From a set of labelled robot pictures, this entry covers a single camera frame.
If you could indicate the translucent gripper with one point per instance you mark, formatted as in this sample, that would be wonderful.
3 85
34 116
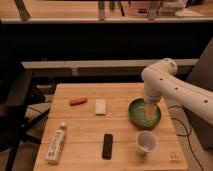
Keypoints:
150 111

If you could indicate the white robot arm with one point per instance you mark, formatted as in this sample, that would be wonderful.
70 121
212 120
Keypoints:
159 79

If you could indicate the green bowl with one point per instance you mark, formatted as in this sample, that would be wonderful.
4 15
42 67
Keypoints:
137 115

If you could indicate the clear plastic cup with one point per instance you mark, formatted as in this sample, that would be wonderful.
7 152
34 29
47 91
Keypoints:
146 142

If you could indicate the wooden table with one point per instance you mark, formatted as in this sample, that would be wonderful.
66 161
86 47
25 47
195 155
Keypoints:
85 132

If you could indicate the black remote control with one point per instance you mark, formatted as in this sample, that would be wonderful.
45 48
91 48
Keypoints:
107 146

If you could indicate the white sponge block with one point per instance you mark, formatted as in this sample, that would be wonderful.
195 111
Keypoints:
100 107

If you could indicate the white plastic bottle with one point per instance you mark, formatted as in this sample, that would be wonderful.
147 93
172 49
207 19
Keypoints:
56 144

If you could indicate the black chair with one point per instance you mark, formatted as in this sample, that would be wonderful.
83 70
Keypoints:
13 124

